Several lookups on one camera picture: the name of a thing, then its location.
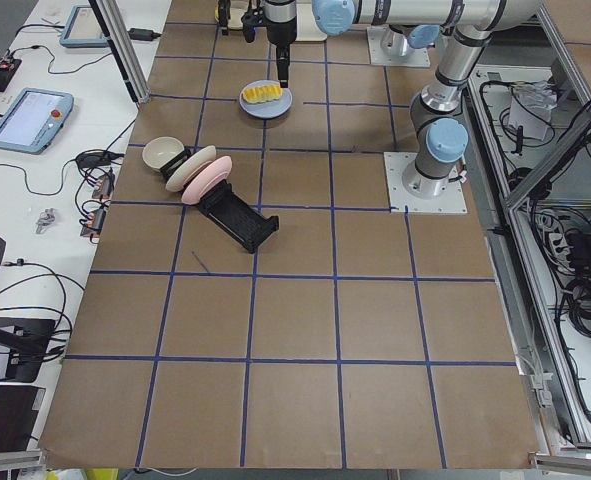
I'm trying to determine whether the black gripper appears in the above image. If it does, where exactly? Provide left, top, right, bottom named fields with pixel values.
left=241, top=0, right=296, bottom=89

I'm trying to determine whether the yellow bread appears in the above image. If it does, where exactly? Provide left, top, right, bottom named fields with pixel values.
left=241, top=83, right=283, bottom=104

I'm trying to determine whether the light blue plate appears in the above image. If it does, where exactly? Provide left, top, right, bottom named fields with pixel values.
left=239, top=79, right=293, bottom=119

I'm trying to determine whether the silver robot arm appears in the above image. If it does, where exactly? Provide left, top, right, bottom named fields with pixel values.
left=312, top=0, right=540, bottom=200

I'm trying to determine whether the pink plate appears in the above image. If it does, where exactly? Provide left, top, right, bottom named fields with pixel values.
left=181, top=155, right=232, bottom=205

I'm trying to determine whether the cream plate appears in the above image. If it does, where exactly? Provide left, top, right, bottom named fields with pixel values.
left=165, top=145, right=217, bottom=192

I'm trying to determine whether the black power adapter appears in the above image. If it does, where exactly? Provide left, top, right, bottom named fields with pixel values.
left=128, top=28, right=160, bottom=41

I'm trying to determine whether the cream bowl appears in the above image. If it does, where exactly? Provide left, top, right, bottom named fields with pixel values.
left=142, top=136, right=184, bottom=171

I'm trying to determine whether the black dish rack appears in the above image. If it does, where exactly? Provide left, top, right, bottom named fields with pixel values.
left=159, top=149, right=279, bottom=253

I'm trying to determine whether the far blue teach pendant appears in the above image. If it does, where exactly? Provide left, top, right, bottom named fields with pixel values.
left=59, top=5, right=108, bottom=48

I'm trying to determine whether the blue teach pendant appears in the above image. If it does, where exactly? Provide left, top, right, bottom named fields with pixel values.
left=59, top=5, right=108, bottom=48
left=0, top=88, right=74, bottom=155

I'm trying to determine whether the near blue teach pendant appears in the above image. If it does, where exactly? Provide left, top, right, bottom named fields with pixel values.
left=0, top=88, right=74, bottom=155

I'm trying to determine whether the aluminium frame post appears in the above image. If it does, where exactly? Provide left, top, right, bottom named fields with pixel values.
left=89, top=0, right=150, bottom=104

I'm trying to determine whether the square metal base plate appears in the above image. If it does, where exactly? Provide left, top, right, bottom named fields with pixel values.
left=383, top=152, right=468, bottom=215

